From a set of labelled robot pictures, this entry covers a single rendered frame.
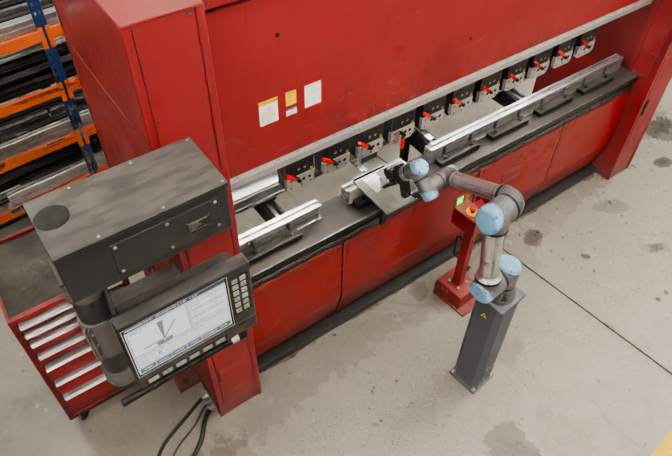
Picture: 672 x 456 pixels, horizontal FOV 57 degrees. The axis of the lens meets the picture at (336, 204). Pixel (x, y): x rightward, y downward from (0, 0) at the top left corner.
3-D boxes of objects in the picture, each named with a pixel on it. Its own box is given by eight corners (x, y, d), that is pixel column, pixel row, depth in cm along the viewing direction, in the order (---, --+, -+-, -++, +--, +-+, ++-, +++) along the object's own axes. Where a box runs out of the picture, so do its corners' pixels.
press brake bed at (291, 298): (253, 378, 343) (238, 289, 284) (235, 351, 355) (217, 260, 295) (596, 173, 466) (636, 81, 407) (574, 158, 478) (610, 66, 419)
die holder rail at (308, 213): (234, 262, 289) (232, 249, 282) (228, 254, 292) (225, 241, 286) (321, 218, 310) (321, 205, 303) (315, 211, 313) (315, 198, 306)
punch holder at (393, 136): (390, 145, 304) (392, 119, 292) (379, 136, 309) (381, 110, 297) (413, 134, 310) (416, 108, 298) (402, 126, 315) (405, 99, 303)
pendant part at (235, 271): (142, 391, 204) (116, 331, 178) (127, 364, 210) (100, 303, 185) (258, 324, 223) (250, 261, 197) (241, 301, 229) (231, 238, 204)
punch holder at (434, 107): (420, 131, 312) (424, 105, 300) (409, 122, 317) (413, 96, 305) (442, 121, 318) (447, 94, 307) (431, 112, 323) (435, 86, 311)
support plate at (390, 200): (386, 215, 296) (387, 214, 295) (354, 184, 311) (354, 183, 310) (415, 200, 303) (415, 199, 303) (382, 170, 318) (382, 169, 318)
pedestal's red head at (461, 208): (472, 238, 330) (478, 216, 317) (450, 221, 339) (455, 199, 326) (496, 221, 339) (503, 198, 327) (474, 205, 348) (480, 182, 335)
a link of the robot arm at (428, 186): (448, 190, 276) (436, 168, 275) (431, 201, 271) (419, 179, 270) (438, 193, 283) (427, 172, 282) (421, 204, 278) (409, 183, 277)
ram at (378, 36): (213, 198, 253) (181, 21, 196) (204, 187, 258) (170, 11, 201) (651, 3, 377) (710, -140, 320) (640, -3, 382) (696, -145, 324)
